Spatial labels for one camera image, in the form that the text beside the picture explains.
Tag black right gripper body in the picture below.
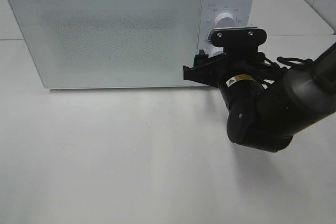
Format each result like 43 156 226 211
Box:
215 44 265 109

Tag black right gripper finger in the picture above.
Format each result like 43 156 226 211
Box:
183 65 223 88
193 49 226 67

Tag white microwave knob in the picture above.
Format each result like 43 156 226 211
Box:
214 10 236 28
209 47 223 57

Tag white microwave door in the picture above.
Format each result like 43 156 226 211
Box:
8 0 201 89

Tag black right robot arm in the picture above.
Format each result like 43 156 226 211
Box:
183 46 335 152

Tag white microwave oven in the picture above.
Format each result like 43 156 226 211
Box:
8 0 253 89

